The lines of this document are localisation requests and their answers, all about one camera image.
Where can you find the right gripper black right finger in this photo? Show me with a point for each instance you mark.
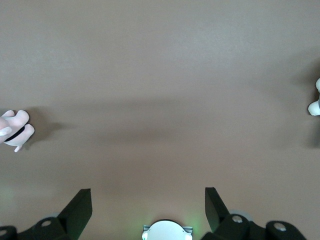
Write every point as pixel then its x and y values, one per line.
pixel 225 225

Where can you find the grey white plush husky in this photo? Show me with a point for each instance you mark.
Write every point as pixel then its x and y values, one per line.
pixel 313 108

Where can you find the pale pink plush dog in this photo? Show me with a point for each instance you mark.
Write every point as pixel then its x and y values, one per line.
pixel 20 120

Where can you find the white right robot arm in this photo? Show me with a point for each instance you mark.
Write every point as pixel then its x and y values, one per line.
pixel 166 231

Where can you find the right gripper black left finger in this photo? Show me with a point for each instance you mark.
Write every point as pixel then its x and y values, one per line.
pixel 67 220

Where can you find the brown table cover mat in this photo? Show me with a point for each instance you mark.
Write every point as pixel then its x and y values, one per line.
pixel 160 87

